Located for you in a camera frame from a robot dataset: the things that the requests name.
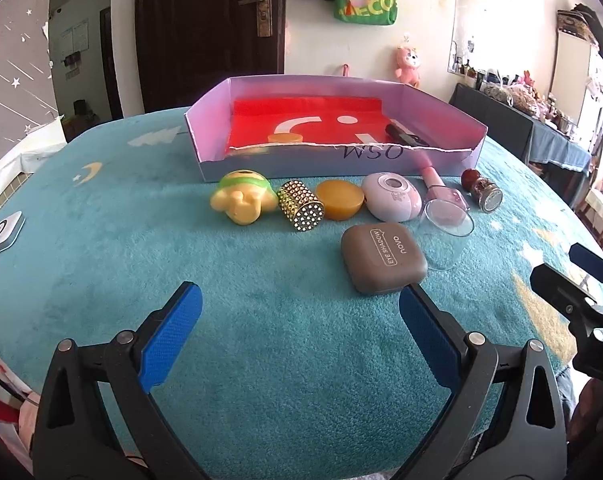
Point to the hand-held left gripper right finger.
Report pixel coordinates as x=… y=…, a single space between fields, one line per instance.
x=429 y=340

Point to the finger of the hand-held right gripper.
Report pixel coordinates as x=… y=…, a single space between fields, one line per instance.
x=594 y=262
x=556 y=285

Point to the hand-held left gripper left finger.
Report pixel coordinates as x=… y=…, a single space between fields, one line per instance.
x=174 y=335

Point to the taupe eyeshadow case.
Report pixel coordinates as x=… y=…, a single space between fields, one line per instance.
x=381 y=257

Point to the brown glitter bottle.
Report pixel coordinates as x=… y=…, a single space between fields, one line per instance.
x=484 y=192

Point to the pink nail polish bottle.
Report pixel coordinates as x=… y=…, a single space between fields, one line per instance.
x=444 y=192

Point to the green and yellow toy figure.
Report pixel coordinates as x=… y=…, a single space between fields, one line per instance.
x=241 y=197

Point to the gold studded cylinder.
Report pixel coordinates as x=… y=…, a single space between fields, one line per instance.
x=299 y=205

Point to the lavender cardboard box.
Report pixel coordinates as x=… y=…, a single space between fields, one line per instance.
x=306 y=164

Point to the clear plastic cup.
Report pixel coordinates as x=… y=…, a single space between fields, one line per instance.
x=449 y=222

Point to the lavender oval compact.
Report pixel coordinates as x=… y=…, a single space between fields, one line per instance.
x=389 y=197

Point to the dark cloth covered table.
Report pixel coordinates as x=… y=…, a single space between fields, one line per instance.
x=511 y=120

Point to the amber round soap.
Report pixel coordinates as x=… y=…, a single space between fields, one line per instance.
x=339 y=200

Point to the row of small bottles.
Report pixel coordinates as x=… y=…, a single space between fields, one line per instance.
x=521 y=92

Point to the white square device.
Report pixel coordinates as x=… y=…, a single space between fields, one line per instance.
x=3 y=230

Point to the black bottle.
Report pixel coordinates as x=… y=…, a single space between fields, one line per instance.
x=404 y=135

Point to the red paper bag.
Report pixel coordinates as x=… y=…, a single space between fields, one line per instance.
x=331 y=127

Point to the pink plush toy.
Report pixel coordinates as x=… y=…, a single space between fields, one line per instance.
x=407 y=65

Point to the dark wooden door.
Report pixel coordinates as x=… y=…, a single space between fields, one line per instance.
x=201 y=35

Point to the star printed curtain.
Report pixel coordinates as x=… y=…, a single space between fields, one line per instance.
x=11 y=60

